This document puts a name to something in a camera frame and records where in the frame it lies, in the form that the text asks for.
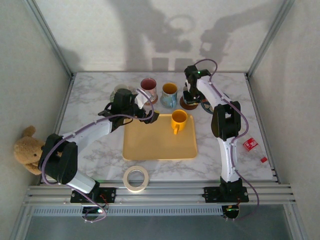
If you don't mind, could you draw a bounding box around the brown wooden coaster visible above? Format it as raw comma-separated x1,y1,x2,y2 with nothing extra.
179,96,202,111

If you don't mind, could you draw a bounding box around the blue cookie print coaster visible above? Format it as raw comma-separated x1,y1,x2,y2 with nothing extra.
199,92,231,115

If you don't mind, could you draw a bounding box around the blue butterfly print mug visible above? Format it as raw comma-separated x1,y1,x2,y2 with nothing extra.
159,82,179,109

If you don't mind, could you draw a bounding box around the pink ghost print mug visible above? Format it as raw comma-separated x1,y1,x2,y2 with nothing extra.
139,78,158,102

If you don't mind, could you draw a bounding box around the plain yellow mug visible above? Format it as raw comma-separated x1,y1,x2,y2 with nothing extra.
170,109,188,136

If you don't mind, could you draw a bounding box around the yellow plastic tray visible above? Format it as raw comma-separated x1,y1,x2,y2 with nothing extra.
122,113,198,161

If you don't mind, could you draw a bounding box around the masking tape roll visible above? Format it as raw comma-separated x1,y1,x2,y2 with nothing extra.
122,165,150,193

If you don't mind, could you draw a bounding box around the black controller green light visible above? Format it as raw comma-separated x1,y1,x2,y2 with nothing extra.
221,204,241,221
81,206,109,222

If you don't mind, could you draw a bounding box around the brown teddy bear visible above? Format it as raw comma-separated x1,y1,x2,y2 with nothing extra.
13,125,47,176

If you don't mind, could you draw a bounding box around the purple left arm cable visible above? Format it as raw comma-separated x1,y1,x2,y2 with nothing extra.
39,88,156,224

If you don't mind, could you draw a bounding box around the aluminium table side rail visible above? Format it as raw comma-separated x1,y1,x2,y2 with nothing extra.
245,73,280,183
49,73,76,141

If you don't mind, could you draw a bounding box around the aluminium front frame rail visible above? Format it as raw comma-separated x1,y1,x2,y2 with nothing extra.
23,179,297,207

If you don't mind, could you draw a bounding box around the aluminium frame post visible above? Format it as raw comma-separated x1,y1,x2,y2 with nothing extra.
246,0,296,76
24,0,75,77

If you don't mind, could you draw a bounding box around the grey slotted cable duct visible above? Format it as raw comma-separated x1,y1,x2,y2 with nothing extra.
32,206,223,217

